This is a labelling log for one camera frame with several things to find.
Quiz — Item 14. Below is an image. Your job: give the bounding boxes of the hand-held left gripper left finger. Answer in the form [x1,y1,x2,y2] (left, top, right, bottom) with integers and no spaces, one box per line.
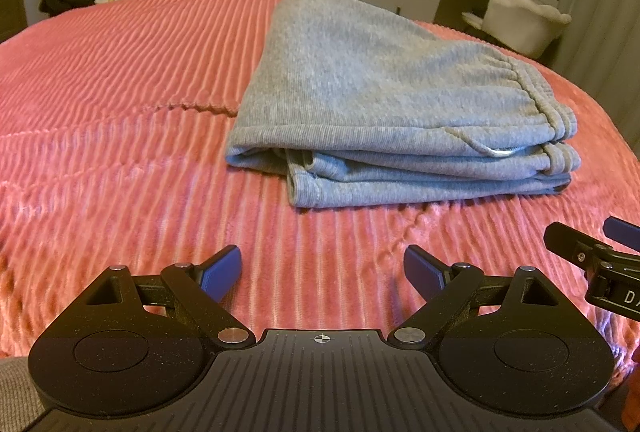
[86,245,253,348]

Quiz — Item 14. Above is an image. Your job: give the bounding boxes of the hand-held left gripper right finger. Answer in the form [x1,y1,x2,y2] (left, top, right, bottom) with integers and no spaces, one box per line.
[392,245,563,350]

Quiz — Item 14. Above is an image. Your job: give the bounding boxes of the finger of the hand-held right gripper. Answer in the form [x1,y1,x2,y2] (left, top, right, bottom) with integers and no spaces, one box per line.
[544,222,614,269]
[603,217,640,244]

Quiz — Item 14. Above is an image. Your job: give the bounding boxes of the grey pants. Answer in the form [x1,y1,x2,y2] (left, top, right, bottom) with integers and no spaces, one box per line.
[225,0,582,209]

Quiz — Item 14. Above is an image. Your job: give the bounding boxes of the red ribbed blanket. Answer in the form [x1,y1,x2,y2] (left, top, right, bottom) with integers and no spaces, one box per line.
[0,0,640,432]

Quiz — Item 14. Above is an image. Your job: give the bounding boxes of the white shell chair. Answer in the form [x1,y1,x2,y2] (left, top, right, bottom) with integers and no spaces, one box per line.
[461,0,572,59]

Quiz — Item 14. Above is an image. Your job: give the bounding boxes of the grey cloth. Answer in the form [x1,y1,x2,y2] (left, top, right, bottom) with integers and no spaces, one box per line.
[0,354,40,432]

